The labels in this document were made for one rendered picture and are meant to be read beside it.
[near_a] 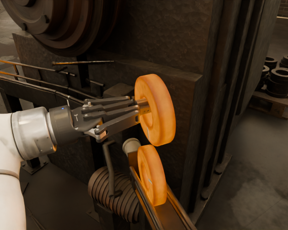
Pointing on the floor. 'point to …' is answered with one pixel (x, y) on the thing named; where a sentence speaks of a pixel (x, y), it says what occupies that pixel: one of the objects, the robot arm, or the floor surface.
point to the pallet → (277, 86)
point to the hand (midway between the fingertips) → (152, 103)
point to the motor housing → (123, 224)
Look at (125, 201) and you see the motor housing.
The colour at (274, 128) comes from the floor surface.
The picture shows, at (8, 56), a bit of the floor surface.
